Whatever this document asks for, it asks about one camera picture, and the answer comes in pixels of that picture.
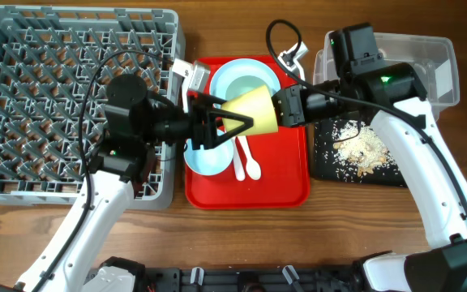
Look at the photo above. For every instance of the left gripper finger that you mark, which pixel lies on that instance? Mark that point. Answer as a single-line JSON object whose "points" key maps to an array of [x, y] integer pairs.
{"points": [[211, 138], [225, 101]]}

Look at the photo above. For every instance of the red plastic tray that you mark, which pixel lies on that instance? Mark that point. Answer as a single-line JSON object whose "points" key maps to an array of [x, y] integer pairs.
{"points": [[285, 181]]}

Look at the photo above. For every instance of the yellow plastic cup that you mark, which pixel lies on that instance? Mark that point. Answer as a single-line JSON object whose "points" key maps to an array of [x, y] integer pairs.
{"points": [[256, 104]]}

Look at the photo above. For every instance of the black plastic tray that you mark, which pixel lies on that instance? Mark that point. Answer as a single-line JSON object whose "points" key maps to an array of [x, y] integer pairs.
{"points": [[324, 167]]}

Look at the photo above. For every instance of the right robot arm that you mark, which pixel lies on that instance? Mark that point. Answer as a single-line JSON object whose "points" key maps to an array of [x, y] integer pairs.
{"points": [[392, 101]]}

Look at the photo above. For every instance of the rice and peanut scraps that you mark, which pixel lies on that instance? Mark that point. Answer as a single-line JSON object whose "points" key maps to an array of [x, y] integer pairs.
{"points": [[359, 151]]}

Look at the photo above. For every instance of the green bowl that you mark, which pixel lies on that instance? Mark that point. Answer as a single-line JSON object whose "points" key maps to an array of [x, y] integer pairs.
{"points": [[243, 85]]}

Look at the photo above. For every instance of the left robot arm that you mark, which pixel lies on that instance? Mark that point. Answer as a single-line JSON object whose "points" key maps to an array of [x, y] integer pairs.
{"points": [[137, 118]]}

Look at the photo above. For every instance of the light blue small bowl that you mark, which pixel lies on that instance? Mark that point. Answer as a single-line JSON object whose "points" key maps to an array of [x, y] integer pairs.
{"points": [[209, 162]]}

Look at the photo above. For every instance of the white plastic spoon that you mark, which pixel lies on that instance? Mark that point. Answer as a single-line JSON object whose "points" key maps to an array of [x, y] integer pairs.
{"points": [[253, 168]]}

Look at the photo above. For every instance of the clear plastic bin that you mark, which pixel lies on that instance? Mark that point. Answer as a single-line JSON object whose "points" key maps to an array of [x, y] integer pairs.
{"points": [[434, 60]]}

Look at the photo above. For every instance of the white plastic fork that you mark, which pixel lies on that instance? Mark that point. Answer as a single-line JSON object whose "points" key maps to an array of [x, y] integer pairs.
{"points": [[237, 164]]}

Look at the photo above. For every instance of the grey plastic dishwasher rack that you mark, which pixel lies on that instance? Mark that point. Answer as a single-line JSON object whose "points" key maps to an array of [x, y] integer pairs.
{"points": [[55, 63]]}

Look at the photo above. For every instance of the light blue plate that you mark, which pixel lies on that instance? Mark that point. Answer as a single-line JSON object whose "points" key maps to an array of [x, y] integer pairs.
{"points": [[232, 70]]}

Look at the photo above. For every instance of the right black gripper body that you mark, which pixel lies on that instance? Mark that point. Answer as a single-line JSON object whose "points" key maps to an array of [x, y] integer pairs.
{"points": [[296, 107]]}

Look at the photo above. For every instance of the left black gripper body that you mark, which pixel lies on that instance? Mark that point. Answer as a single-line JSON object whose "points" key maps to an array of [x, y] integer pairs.
{"points": [[196, 109]]}

